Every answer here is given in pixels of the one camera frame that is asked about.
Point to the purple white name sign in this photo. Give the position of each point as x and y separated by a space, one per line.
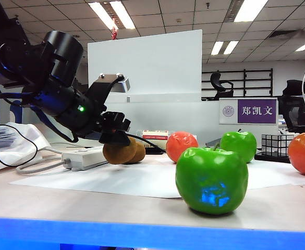
248 111

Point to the blue chair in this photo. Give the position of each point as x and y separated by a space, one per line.
16 114

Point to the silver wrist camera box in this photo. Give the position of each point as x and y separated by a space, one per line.
122 86

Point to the black mesh office chair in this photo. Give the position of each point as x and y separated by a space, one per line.
295 104

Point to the black shelf rack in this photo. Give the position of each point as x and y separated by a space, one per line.
256 83

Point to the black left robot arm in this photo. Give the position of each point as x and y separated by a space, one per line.
61 52

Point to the green toy apple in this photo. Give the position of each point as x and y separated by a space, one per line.
212 179
242 145

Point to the frosted desk divider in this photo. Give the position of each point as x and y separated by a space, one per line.
168 114

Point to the translucent printed plastic bag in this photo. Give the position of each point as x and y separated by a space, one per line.
32 140

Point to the red hanging ornament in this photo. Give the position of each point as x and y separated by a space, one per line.
114 32

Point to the brown toy kiwi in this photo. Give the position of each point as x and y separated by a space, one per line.
141 153
118 155

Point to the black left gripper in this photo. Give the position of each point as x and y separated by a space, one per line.
89 117

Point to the red-orange tomato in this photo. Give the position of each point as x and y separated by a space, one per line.
182 147
304 153

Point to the white paper sheet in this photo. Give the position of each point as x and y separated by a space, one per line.
102 179
272 174

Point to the white switched power strip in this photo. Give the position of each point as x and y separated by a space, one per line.
84 157

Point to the grey file holder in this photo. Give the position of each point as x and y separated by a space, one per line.
4 112

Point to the silver mirror cube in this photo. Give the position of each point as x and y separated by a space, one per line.
274 144

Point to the white board panel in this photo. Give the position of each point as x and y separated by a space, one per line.
144 67

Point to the black flat pad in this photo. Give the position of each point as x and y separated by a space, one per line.
155 150

